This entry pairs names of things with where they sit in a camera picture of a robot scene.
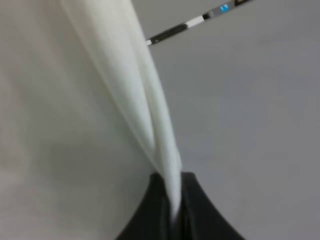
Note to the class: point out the dark device edge bottom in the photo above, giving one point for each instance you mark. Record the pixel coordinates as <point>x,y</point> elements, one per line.
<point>184,26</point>

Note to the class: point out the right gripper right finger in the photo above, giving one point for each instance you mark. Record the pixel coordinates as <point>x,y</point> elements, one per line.
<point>199,218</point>

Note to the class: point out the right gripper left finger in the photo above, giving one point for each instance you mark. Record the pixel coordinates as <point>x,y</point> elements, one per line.
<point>151,220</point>

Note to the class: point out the white short sleeve t-shirt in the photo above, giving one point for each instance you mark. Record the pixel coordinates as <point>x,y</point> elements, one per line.
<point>80,102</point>

